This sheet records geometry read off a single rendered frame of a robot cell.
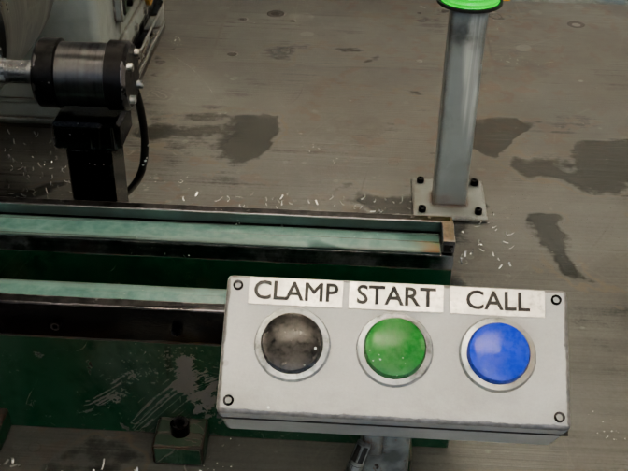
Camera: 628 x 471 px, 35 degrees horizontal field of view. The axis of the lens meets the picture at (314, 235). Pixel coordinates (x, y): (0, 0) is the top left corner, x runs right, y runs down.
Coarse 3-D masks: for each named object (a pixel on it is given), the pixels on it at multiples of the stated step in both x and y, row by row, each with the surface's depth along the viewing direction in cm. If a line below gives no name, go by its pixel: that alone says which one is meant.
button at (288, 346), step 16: (272, 320) 49; (288, 320) 49; (304, 320) 49; (272, 336) 48; (288, 336) 48; (304, 336) 48; (320, 336) 49; (272, 352) 48; (288, 352) 48; (304, 352) 48; (320, 352) 48; (288, 368) 48; (304, 368) 48
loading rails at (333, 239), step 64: (0, 256) 84; (64, 256) 84; (128, 256) 83; (192, 256) 83; (256, 256) 83; (320, 256) 82; (384, 256) 82; (448, 256) 82; (0, 320) 75; (64, 320) 74; (128, 320) 74; (192, 320) 74; (0, 384) 78; (64, 384) 78; (128, 384) 78; (192, 384) 77; (0, 448) 78; (192, 448) 77
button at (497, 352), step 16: (480, 336) 48; (496, 336) 48; (512, 336) 48; (480, 352) 48; (496, 352) 48; (512, 352) 48; (528, 352) 48; (480, 368) 48; (496, 368) 48; (512, 368) 48
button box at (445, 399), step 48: (240, 288) 50; (288, 288) 50; (336, 288) 50; (384, 288) 50; (432, 288) 50; (480, 288) 50; (240, 336) 49; (336, 336) 49; (432, 336) 49; (528, 336) 49; (240, 384) 48; (288, 384) 48; (336, 384) 48; (384, 384) 48; (432, 384) 48; (480, 384) 48; (528, 384) 48; (336, 432) 52; (384, 432) 51; (432, 432) 50; (480, 432) 49; (528, 432) 48
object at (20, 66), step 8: (8, 64) 85; (16, 64) 85; (24, 64) 85; (0, 72) 85; (8, 72) 85; (16, 72) 85; (24, 72) 85; (8, 80) 86; (16, 80) 86; (24, 80) 86
